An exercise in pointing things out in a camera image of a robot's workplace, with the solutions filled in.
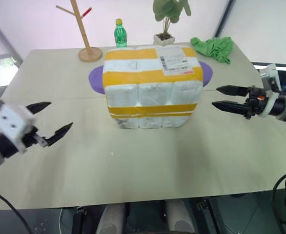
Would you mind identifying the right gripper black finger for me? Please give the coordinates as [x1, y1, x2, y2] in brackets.
[211, 100, 247, 117]
[216, 85, 250, 97]

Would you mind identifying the dark wall post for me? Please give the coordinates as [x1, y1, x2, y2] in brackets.
[215, 0, 238, 39]

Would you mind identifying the white foam lid yellow tape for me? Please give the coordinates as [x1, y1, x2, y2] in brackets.
[102, 43, 204, 116]

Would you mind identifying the grey rounded shape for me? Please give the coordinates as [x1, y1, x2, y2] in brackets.
[95, 204, 131, 234]
[166, 200, 196, 234]

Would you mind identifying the grey window frame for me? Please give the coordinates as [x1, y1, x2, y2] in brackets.
[0, 11, 23, 68]

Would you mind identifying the green plastic soda bottle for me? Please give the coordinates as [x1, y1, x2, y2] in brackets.
[113, 19, 128, 48]

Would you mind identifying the green plant in white pot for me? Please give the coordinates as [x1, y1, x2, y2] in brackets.
[152, 0, 191, 46]

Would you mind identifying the green crumpled cloth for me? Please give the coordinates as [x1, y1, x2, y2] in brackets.
[190, 36, 234, 65]

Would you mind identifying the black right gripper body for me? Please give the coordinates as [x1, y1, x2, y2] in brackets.
[244, 85, 268, 120]

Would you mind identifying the black table frame strut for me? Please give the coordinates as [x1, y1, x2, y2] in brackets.
[72, 206, 89, 234]
[197, 199, 228, 234]

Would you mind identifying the wooden branch rack stand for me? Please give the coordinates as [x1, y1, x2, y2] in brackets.
[56, 0, 103, 63]

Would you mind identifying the purple oval board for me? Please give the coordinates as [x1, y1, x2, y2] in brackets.
[88, 60, 214, 95]

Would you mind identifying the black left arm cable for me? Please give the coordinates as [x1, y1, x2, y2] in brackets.
[0, 185, 34, 234]

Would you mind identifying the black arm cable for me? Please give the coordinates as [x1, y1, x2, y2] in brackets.
[0, 185, 34, 234]
[272, 169, 286, 234]

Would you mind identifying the white foam box base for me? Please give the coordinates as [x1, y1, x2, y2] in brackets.
[110, 111, 198, 130]

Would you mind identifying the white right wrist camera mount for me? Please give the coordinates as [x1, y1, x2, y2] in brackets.
[259, 63, 284, 118]

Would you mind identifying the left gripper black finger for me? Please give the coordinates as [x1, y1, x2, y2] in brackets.
[45, 122, 74, 147]
[26, 101, 52, 115]

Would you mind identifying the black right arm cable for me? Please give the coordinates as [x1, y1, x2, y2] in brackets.
[272, 169, 286, 234]

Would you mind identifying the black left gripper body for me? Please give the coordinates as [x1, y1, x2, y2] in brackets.
[22, 126, 48, 148]

